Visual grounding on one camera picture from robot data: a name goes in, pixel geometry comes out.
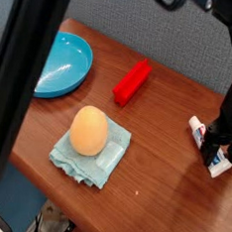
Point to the red plastic block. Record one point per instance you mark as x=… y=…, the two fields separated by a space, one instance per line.
x=131 y=82

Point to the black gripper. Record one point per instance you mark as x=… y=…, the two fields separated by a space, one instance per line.
x=219 y=132

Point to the light blue folded cloth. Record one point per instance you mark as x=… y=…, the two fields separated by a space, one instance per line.
x=97 y=169

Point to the orange egg-shaped sponge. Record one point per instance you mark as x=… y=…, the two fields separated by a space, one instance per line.
x=88 y=131

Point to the table leg frame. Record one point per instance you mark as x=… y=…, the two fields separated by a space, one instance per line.
x=51 y=219

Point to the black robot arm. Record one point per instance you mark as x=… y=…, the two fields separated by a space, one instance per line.
x=25 y=45

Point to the blue plate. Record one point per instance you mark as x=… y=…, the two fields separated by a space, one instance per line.
x=67 y=66

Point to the white toothpaste tube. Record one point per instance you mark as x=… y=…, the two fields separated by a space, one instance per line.
x=220 y=163

